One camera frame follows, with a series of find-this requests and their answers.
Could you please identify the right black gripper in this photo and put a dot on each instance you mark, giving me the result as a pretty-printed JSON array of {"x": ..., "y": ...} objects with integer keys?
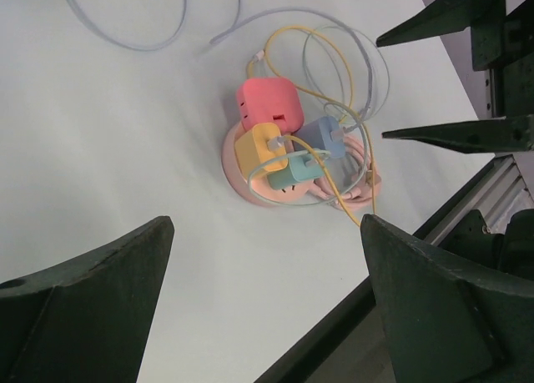
[{"x": 502, "y": 38}]

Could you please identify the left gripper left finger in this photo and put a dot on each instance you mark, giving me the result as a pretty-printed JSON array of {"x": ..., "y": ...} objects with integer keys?
[{"x": 86, "y": 319}]

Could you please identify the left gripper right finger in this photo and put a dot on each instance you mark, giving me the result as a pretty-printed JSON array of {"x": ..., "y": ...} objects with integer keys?
[{"x": 450, "y": 319}]

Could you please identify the pink round socket hub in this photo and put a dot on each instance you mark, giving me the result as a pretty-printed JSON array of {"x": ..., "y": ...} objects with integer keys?
[{"x": 267, "y": 196}]

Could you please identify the small teal cube charger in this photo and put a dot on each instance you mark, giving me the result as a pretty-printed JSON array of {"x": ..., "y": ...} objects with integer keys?
[{"x": 300, "y": 168}]

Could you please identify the red pink cube charger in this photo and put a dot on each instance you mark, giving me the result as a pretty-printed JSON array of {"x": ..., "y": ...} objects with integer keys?
[{"x": 270, "y": 100}]

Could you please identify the small yellow orange adapter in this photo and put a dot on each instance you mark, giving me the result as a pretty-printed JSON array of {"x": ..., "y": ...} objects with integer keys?
[{"x": 252, "y": 149}]

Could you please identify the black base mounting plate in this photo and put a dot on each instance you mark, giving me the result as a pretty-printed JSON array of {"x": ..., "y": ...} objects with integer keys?
[{"x": 349, "y": 344}]

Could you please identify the light blue cube charger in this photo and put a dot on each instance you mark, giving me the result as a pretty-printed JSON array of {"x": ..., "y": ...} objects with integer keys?
[{"x": 324, "y": 133}]

